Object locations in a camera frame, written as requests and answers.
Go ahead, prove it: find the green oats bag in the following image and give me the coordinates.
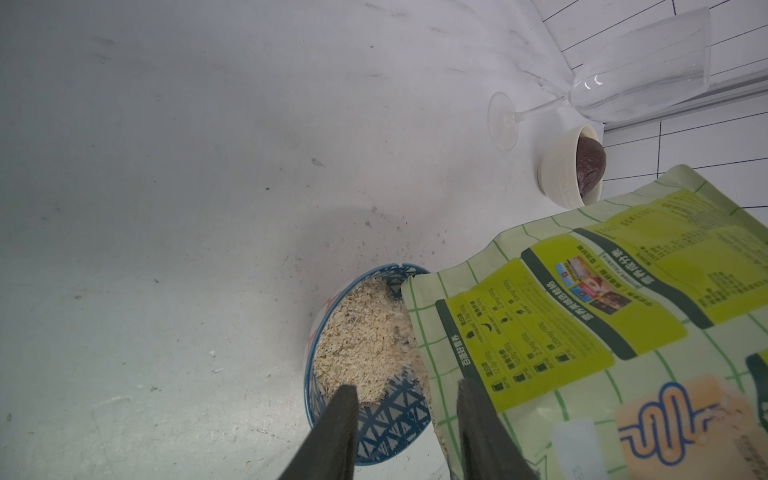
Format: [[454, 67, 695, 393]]
[[402, 165, 767, 479]]

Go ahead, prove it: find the blue patterned breakfast bowl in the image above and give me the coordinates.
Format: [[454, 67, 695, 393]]
[[304, 263, 431, 466]]

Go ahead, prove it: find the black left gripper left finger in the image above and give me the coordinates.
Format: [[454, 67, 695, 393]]
[[279, 385, 359, 480]]

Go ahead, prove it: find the white bowl with purple food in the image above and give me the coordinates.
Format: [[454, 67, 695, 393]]
[[537, 124, 603, 210]]

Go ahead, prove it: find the clear wine glass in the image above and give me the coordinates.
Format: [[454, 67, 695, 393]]
[[487, 7, 712, 151]]

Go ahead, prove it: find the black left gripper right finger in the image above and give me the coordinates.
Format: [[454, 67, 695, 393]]
[[457, 379, 538, 480]]

